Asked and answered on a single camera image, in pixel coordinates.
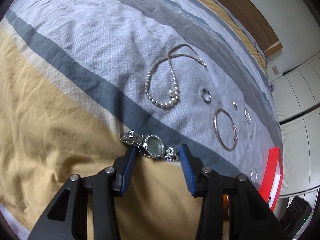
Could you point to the white sliding wardrobe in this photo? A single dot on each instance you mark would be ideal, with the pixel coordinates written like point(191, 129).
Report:
point(296, 96)

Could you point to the striped bed duvet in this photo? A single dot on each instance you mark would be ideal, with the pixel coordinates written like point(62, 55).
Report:
point(76, 74)

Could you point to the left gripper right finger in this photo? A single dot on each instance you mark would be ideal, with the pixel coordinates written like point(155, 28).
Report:
point(249, 215)

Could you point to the wooden headboard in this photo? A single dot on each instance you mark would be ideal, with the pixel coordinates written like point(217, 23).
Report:
point(253, 20)

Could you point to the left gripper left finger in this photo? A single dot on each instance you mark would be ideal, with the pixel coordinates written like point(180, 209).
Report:
point(65, 217)

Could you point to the large silver bangle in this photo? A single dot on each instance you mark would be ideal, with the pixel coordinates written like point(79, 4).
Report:
point(225, 129)

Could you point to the silver hoop near tray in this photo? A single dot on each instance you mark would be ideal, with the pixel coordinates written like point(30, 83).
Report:
point(253, 175)

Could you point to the silver wristwatch green dial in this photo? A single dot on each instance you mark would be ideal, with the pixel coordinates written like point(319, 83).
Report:
point(151, 146)

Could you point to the red jewelry tray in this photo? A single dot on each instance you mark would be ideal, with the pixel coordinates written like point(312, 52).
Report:
point(273, 178)

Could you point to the amber orange bangle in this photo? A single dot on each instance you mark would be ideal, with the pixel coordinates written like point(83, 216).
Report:
point(226, 204)

